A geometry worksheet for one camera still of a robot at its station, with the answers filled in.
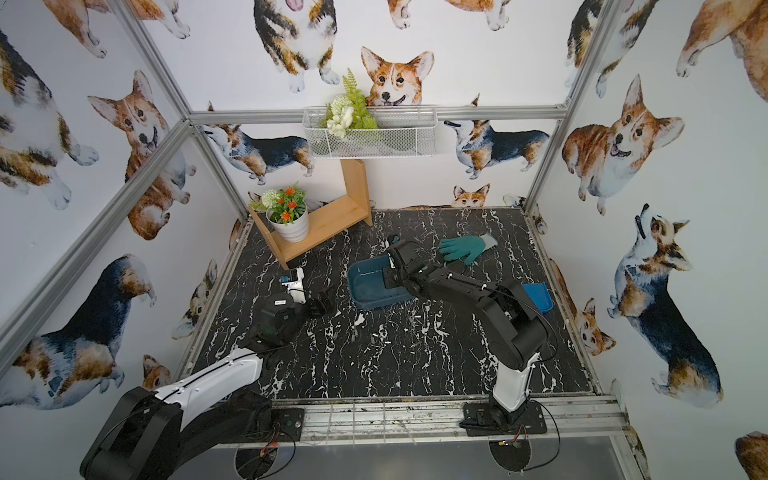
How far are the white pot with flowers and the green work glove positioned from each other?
0.50 meters

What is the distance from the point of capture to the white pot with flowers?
3.10ft

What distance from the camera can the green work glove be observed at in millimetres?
1085

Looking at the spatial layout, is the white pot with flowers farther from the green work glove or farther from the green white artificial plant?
the green work glove
